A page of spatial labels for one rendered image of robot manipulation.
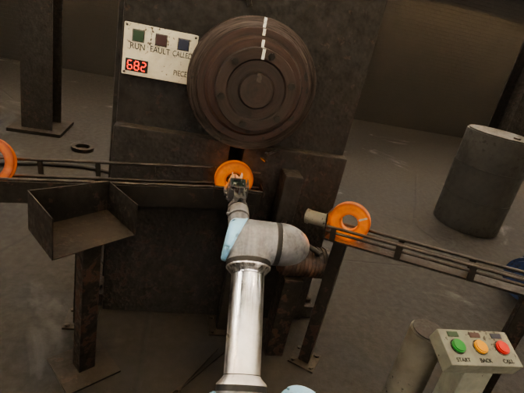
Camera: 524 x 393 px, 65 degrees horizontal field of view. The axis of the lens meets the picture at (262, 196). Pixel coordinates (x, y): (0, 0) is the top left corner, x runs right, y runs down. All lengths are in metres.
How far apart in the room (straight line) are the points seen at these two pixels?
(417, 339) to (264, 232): 0.68
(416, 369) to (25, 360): 1.42
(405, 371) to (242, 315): 0.74
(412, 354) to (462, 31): 8.00
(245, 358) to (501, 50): 9.05
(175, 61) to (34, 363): 1.25
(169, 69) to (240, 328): 1.02
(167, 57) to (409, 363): 1.37
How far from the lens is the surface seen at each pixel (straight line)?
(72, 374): 1.81
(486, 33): 9.39
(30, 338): 1.98
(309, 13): 1.71
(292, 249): 1.07
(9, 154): 1.77
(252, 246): 1.04
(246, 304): 1.01
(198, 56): 1.51
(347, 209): 1.59
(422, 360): 1.53
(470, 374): 1.43
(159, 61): 1.65
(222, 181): 1.65
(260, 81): 1.44
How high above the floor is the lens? 1.32
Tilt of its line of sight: 22 degrees down
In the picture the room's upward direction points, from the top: 12 degrees clockwise
